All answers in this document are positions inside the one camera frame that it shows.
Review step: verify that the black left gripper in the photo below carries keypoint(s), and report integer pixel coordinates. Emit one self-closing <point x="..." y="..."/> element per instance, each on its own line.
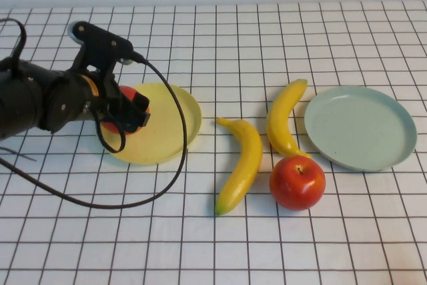
<point x="106" y="91"/>

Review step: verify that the red apple without stem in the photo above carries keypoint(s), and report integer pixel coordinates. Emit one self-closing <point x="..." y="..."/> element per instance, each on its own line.
<point x="126" y="91"/>

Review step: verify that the long yellow banana green tip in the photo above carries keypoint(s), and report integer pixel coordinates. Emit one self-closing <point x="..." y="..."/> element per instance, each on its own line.
<point x="243" y="165"/>

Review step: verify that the short curved yellow banana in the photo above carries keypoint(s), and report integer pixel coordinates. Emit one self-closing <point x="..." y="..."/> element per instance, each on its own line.
<point x="280" y="121"/>

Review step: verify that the red apple with stem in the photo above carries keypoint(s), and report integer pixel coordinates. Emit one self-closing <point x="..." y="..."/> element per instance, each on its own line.
<point x="297" y="185"/>

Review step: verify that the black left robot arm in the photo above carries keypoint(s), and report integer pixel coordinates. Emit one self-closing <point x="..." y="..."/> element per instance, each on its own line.
<point x="26" y="98"/>

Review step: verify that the yellow round plate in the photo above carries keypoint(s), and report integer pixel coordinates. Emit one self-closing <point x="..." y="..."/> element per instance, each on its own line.
<point x="160" y="131"/>

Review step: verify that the light blue round plate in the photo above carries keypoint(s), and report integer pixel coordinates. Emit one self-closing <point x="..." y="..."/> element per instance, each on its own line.
<point x="360" y="128"/>

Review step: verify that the white grid-pattern tablecloth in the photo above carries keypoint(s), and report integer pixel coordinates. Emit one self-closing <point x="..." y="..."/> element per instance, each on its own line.
<point x="267" y="248"/>

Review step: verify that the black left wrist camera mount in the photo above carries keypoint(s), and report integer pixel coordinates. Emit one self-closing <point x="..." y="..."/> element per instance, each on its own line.
<point x="100" y="41"/>

